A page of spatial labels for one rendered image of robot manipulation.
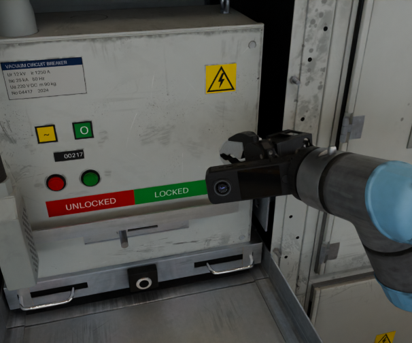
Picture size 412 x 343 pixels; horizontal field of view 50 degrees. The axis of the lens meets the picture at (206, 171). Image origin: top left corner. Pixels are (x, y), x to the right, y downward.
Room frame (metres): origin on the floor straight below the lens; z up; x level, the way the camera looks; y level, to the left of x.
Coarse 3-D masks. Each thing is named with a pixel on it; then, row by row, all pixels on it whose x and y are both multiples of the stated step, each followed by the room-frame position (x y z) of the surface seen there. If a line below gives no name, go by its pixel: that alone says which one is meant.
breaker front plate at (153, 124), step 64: (0, 64) 0.66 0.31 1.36; (128, 64) 0.71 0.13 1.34; (192, 64) 0.73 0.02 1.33; (256, 64) 0.76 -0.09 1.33; (0, 128) 0.65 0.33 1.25; (64, 128) 0.68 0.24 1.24; (128, 128) 0.70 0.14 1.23; (192, 128) 0.73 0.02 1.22; (64, 192) 0.67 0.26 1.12; (64, 256) 0.66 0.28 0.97; (128, 256) 0.70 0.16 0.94
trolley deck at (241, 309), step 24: (240, 288) 0.70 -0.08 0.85; (120, 312) 0.63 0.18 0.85; (144, 312) 0.63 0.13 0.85; (168, 312) 0.63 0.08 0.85; (192, 312) 0.63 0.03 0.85; (216, 312) 0.63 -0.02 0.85; (240, 312) 0.63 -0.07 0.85; (264, 312) 0.63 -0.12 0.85; (24, 336) 0.57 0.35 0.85; (48, 336) 0.57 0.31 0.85; (72, 336) 0.57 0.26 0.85; (96, 336) 0.57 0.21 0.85; (120, 336) 0.57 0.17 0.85; (144, 336) 0.57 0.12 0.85; (168, 336) 0.57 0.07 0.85; (192, 336) 0.57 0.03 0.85; (216, 336) 0.57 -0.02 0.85; (240, 336) 0.57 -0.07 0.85; (264, 336) 0.57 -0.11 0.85
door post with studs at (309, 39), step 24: (312, 0) 0.74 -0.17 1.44; (312, 24) 0.74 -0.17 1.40; (312, 48) 0.74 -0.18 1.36; (288, 72) 0.74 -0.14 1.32; (312, 72) 0.74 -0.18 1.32; (288, 96) 0.74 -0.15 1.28; (312, 96) 0.75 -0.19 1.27; (288, 120) 0.74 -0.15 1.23; (312, 120) 0.75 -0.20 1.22; (288, 216) 0.74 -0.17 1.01; (288, 240) 0.74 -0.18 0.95; (288, 264) 0.74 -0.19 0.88
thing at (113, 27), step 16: (48, 16) 0.85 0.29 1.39; (64, 16) 0.85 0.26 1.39; (80, 16) 0.85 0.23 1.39; (96, 16) 0.85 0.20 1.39; (112, 16) 0.85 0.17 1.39; (128, 16) 0.85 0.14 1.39; (144, 16) 0.85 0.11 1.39; (160, 16) 0.85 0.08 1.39; (176, 16) 0.85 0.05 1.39; (192, 16) 0.85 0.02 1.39; (208, 16) 0.85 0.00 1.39; (224, 16) 0.85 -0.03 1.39; (240, 16) 0.85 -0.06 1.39; (48, 32) 0.72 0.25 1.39; (64, 32) 0.72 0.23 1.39; (80, 32) 0.72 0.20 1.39; (96, 32) 0.70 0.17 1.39; (112, 32) 0.70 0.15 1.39; (128, 32) 0.71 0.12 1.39; (144, 32) 0.71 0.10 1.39; (160, 32) 0.72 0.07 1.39; (176, 32) 0.73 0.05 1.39; (256, 128) 0.77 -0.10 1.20
